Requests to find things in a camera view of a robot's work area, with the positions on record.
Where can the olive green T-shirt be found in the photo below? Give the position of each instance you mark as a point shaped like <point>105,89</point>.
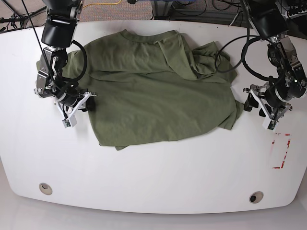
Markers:
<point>156,88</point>

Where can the left table cable grommet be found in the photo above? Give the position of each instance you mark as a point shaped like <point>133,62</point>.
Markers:
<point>45,189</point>

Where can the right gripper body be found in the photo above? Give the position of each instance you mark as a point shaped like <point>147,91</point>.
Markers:
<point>68,105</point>

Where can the table cable grommet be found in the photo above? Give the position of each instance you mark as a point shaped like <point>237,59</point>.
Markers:
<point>256,197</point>
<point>45,189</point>

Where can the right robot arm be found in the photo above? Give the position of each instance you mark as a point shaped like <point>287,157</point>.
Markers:
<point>69,93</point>

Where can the black tripod stand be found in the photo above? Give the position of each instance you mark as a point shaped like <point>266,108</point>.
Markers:
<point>18,21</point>

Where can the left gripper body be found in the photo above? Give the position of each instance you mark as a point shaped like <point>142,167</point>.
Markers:
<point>273,105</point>

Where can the right table cable grommet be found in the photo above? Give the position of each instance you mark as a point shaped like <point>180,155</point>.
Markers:
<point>256,197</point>

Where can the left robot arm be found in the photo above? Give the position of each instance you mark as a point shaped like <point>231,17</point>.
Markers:
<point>266,19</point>

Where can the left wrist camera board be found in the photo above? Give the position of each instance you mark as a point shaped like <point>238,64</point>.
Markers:
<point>270,124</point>

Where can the white power strip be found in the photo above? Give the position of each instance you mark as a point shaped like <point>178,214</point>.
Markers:
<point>296,11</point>

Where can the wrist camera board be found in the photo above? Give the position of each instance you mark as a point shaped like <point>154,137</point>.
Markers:
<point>270,124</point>
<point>70,121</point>

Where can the red tape rectangle marking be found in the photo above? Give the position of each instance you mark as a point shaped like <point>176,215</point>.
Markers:
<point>279,150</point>

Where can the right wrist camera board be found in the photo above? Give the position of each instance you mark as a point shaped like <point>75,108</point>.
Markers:
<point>70,121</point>

